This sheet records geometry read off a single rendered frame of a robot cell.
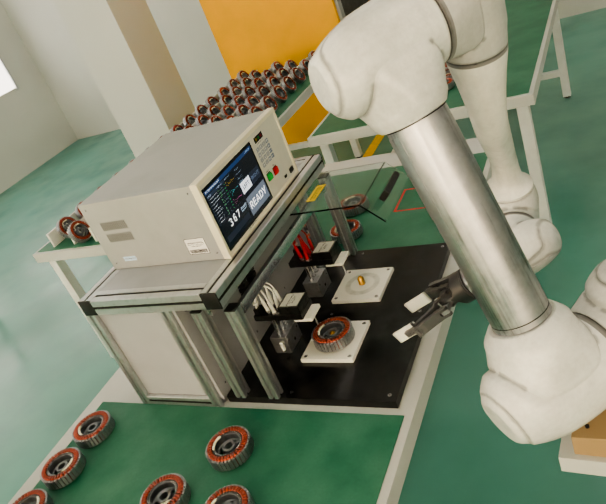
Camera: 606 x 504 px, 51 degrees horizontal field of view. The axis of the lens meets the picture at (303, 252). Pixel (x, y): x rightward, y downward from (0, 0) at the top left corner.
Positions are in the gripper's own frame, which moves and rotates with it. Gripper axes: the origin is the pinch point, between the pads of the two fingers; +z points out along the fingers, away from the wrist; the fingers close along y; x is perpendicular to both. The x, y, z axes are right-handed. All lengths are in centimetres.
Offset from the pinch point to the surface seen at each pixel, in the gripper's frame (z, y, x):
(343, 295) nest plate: 25.8, 19.1, 8.0
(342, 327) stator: 19.4, 2.4, 6.6
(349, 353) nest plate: 16.9, -5.3, 2.8
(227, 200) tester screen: 11, 0, 51
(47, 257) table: 190, 72, 96
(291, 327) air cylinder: 30.4, 0.6, 15.4
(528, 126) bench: 6, 161, -26
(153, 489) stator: 46, -50, 20
